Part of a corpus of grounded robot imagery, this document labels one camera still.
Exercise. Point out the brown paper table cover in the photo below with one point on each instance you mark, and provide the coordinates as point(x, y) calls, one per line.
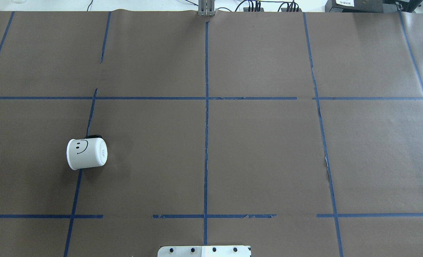
point(297, 134)

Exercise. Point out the black power strip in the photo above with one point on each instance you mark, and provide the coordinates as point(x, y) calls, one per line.
point(253, 6)
point(289, 7)

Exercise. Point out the black power strip right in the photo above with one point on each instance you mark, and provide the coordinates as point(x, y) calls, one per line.
point(289, 7)

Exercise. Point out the black power strip left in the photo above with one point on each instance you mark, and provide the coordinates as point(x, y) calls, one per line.
point(253, 6)

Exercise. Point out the white smiley face mug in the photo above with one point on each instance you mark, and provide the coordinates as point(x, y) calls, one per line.
point(88, 152)

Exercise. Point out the black box with label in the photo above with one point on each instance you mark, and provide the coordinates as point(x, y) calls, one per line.
point(366, 6)

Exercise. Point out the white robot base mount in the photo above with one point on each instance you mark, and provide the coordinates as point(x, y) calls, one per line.
point(205, 251)

